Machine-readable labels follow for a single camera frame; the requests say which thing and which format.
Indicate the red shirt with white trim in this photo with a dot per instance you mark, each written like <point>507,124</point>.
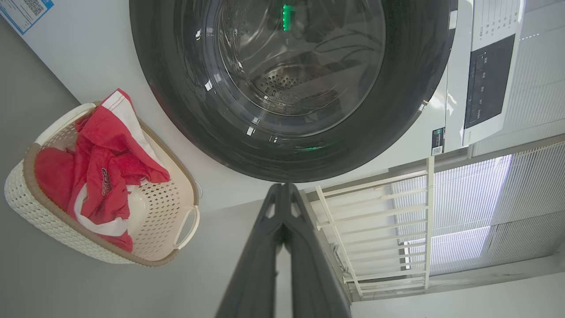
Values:
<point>114,154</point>

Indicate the white washer control panel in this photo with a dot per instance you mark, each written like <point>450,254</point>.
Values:
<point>490,79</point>

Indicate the white drying rack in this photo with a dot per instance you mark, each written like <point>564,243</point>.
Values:
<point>429,221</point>

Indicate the cream perforated laundry basket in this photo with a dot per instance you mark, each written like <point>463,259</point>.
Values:
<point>159,207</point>

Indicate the white front-load washing machine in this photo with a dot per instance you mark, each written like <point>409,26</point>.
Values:
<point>88,53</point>

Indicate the perforated steel washer drum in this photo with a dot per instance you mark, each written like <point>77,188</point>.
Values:
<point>282,84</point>

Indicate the red towel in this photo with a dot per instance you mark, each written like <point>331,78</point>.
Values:
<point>53,176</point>

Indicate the small black QR sticker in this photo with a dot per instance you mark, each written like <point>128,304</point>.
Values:
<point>438,141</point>

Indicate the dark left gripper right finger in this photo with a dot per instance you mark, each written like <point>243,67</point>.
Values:
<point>311,274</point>

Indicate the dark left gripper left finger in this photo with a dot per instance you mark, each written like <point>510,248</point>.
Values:
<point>251,274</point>

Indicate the blue energy label sticker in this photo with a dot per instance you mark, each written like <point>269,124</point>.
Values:
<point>22,11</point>

